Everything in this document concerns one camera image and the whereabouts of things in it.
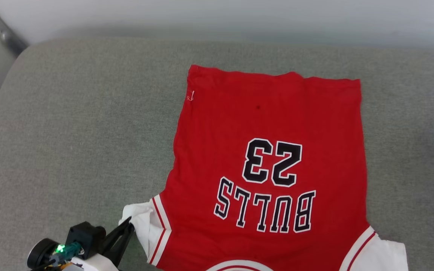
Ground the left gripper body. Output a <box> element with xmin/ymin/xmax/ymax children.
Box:
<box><xmin>27</xmin><ymin>221</ymin><xmax>119</xmax><ymax>271</ymax></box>

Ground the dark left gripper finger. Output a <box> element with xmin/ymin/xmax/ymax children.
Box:
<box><xmin>102</xmin><ymin>216</ymin><xmax>135</xmax><ymax>268</ymax></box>

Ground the red Bulls basketball jersey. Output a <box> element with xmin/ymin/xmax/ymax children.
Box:
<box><xmin>119</xmin><ymin>64</ymin><xmax>409</xmax><ymax>271</ymax></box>

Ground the grey metal pole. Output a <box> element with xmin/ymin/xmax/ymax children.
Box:
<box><xmin>0</xmin><ymin>0</ymin><xmax>29</xmax><ymax>55</ymax></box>

